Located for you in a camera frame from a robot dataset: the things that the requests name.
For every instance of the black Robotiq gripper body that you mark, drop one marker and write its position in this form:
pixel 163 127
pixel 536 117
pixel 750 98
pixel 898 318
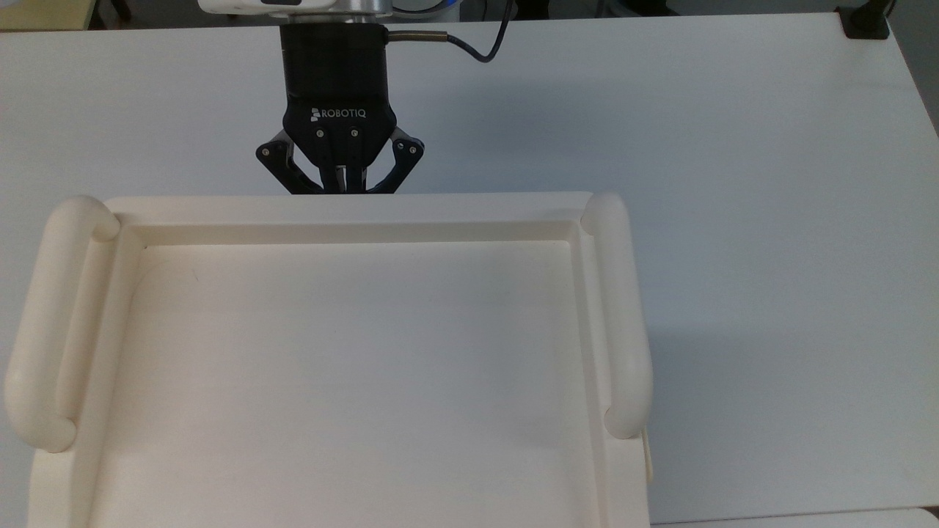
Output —
pixel 336 88

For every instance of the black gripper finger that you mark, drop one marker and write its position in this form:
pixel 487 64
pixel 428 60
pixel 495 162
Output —
pixel 400 158
pixel 282 161

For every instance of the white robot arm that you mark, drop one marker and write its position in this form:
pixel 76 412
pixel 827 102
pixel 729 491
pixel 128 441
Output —
pixel 293 7

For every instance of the cream plastic cabinet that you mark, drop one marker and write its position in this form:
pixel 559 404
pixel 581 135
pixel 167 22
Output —
pixel 352 367

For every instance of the yellow wooden desk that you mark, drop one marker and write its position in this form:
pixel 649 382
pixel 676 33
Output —
pixel 44 13

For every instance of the black table clamp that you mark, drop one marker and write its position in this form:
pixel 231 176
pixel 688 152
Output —
pixel 866 22

